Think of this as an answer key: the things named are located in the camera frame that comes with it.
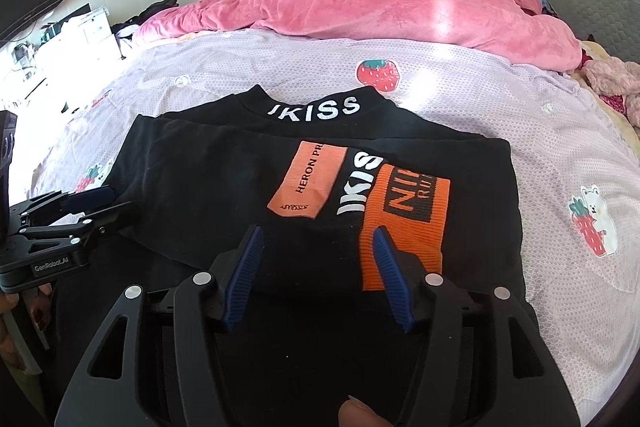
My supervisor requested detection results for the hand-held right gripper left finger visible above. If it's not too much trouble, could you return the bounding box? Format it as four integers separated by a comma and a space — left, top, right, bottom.
61, 224, 265, 427

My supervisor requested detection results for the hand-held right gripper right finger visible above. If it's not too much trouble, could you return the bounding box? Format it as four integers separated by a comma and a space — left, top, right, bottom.
371, 227, 581, 427

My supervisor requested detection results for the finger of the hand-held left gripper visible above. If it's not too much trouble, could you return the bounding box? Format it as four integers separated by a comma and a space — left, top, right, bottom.
17, 202, 137, 260
10, 186, 117, 228

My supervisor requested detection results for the black sweater with orange cuffs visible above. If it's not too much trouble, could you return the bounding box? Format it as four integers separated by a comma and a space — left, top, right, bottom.
52, 84, 541, 348

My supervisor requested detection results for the dark clothes pile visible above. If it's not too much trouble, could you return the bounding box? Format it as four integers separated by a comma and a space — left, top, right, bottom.
111, 0, 179, 52

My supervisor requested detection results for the person's left hand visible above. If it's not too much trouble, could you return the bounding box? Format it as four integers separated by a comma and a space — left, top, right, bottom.
0, 283, 55, 360

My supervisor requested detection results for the person's right hand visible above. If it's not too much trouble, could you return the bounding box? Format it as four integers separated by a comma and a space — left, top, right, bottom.
337, 396, 396, 427

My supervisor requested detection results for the white drawer cabinet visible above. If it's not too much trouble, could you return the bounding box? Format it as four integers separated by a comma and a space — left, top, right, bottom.
37, 6, 122, 108

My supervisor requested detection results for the lilac printed bedsheet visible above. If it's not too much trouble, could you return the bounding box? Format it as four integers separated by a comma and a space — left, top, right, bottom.
35, 29, 636, 408

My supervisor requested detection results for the pink duvet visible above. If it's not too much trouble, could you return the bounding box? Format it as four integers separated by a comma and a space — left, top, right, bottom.
131, 0, 583, 72

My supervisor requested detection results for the red patterned cloth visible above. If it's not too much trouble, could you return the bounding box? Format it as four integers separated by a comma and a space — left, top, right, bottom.
597, 93, 629, 114

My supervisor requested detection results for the pink fluffy garment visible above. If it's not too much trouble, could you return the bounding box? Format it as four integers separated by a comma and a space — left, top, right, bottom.
582, 58, 640, 128

